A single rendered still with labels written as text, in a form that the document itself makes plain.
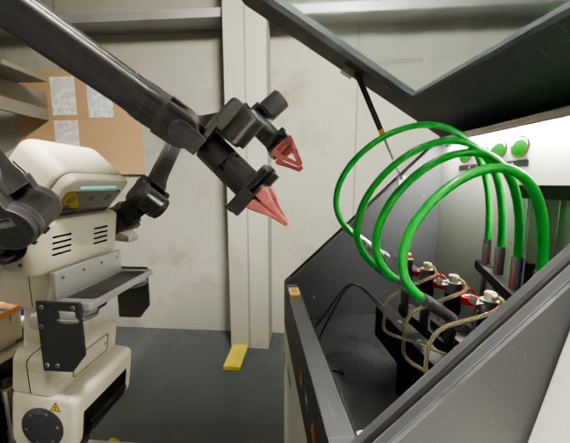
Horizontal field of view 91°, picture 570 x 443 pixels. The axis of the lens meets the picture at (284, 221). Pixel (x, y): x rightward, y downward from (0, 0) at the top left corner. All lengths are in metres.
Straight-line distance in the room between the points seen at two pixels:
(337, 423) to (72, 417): 0.64
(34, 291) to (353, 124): 2.11
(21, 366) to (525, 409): 0.94
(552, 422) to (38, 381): 0.93
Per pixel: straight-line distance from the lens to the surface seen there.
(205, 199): 2.46
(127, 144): 2.73
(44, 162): 0.78
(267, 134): 0.78
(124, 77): 0.51
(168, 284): 2.75
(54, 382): 0.92
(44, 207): 0.65
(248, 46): 2.30
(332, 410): 0.52
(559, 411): 0.48
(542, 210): 0.56
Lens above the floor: 1.29
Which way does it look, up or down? 8 degrees down
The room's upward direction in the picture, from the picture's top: straight up
